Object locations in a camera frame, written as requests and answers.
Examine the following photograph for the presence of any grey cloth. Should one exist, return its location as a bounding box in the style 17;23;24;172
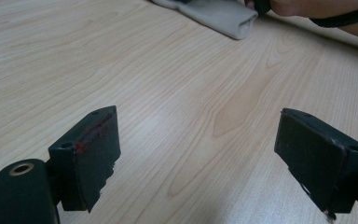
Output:
150;0;259;41

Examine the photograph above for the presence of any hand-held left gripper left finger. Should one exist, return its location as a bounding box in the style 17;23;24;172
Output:
48;105;122;214

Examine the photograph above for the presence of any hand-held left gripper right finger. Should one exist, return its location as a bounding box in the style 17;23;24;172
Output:
273;107;358;220

